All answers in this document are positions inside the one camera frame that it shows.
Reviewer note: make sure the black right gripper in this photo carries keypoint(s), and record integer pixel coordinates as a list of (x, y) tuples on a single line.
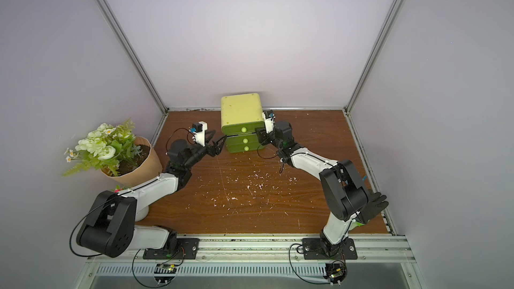
[(264, 136)]

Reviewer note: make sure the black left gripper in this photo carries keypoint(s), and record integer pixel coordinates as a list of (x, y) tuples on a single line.
[(213, 148)]

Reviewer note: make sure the green top drawer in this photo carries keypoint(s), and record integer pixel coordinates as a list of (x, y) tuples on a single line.
[(242, 128)]

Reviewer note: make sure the yellow-green drawer cabinet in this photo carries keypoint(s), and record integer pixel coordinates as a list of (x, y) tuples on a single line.
[(241, 108)]

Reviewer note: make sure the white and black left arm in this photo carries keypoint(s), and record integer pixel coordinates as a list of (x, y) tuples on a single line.
[(110, 227)]

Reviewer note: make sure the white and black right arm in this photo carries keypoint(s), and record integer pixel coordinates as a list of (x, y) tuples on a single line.
[(344, 191)]

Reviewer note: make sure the tan paper flower pot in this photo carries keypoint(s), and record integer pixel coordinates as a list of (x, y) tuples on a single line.
[(147, 166)]

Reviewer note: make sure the white flower bouquet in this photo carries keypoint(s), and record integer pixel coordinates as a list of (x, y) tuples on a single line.
[(104, 148)]

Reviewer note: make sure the black garden glove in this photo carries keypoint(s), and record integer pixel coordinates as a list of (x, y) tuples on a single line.
[(377, 203)]

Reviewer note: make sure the left controller board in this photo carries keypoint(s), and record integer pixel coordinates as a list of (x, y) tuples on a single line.
[(164, 274)]

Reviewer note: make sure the controller board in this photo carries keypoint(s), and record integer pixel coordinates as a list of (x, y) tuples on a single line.
[(336, 272), (164, 274)]

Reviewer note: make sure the right controller board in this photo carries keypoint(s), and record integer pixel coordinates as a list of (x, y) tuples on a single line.
[(336, 272)]

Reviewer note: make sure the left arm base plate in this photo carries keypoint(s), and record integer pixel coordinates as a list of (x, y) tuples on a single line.
[(179, 248)]

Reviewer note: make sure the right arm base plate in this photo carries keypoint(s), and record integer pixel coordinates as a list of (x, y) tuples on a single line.
[(329, 248)]

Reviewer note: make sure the aluminium front rail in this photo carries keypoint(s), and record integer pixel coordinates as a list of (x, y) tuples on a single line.
[(281, 247)]

